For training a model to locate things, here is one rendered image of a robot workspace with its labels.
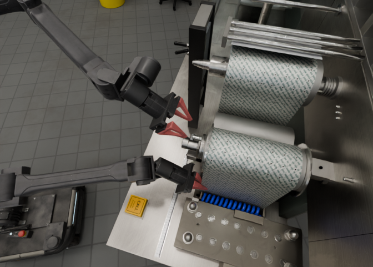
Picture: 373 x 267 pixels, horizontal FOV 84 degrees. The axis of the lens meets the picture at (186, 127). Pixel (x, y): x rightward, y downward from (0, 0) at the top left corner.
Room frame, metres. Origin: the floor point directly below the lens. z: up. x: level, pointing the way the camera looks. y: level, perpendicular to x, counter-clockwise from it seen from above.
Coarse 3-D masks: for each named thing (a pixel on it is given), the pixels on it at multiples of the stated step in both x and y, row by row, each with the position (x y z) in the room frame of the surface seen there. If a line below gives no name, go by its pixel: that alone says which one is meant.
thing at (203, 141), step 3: (204, 135) 0.30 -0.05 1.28; (207, 135) 0.30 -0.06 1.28; (201, 138) 0.29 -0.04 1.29; (204, 138) 0.29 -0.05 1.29; (201, 141) 0.28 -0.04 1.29; (204, 141) 0.28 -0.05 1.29; (201, 144) 0.27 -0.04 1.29; (204, 144) 0.27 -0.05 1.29; (201, 147) 0.26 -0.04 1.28; (204, 147) 0.26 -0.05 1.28; (201, 150) 0.25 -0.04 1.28; (198, 153) 0.25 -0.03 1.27; (201, 153) 0.25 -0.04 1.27; (198, 156) 0.25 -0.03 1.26; (201, 156) 0.24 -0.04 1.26
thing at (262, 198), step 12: (204, 180) 0.21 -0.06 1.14; (216, 180) 0.20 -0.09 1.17; (204, 192) 0.21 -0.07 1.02; (216, 192) 0.20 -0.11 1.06; (228, 192) 0.19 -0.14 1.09; (240, 192) 0.18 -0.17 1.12; (252, 192) 0.17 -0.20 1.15; (264, 192) 0.16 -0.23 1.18; (252, 204) 0.16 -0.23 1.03; (264, 204) 0.15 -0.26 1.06
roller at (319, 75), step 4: (320, 64) 0.45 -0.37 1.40; (320, 68) 0.44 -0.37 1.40; (320, 72) 0.43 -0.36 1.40; (316, 76) 0.42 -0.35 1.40; (320, 76) 0.42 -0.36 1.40; (316, 80) 0.41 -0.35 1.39; (320, 80) 0.41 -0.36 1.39; (316, 84) 0.40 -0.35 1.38; (312, 88) 0.40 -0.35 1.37; (316, 88) 0.39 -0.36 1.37; (312, 92) 0.39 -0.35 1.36; (316, 92) 0.39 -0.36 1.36; (308, 96) 0.39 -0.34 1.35; (312, 96) 0.38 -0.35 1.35; (308, 100) 0.38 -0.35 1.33; (304, 104) 0.39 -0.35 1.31; (308, 104) 0.38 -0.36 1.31
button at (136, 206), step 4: (132, 196) 0.22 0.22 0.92; (136, 196) 0.22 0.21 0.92; (132, 200) 0.20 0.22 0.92; (136, 200) 0.20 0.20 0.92; (140, 200) 0.20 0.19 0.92; (144, 200) 0.20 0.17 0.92; (128, 204) 0.18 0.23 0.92; (132, 204) 0.18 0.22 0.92; (136, 204) 0.18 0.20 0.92; (140, 204) 0.18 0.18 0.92; (144, 204) 0.18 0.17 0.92; (128, 208) 0.17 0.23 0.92; (132, 208) 0.17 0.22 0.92; (136, 208) 0.17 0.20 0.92; (140, 208) 0.17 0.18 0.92; (144, 208) 0.17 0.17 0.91; (128, 212) 0.16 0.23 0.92; (132, 212) 0.16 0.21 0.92; (136, 212) 0.16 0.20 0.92; (140, 212) 0.16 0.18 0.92; (140, 216) 0.14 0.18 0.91
